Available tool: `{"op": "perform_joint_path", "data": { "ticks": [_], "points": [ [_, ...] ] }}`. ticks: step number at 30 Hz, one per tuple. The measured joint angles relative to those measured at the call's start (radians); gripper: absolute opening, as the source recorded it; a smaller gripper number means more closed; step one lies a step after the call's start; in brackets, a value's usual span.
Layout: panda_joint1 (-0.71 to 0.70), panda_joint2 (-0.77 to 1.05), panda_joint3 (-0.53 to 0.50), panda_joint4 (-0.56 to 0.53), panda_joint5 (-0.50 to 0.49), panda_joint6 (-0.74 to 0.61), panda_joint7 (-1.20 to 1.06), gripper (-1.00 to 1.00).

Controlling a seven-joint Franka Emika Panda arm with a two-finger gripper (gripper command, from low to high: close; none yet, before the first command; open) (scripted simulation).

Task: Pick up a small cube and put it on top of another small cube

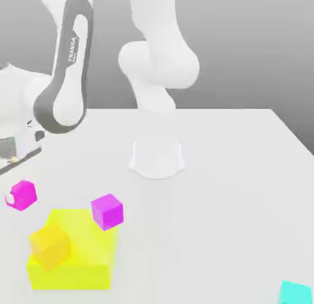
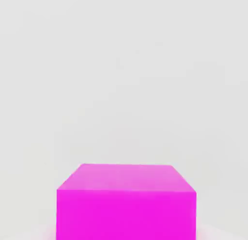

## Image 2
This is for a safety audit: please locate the small magenta cube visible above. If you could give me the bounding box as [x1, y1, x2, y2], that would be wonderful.
[56, 163, 197, 240]

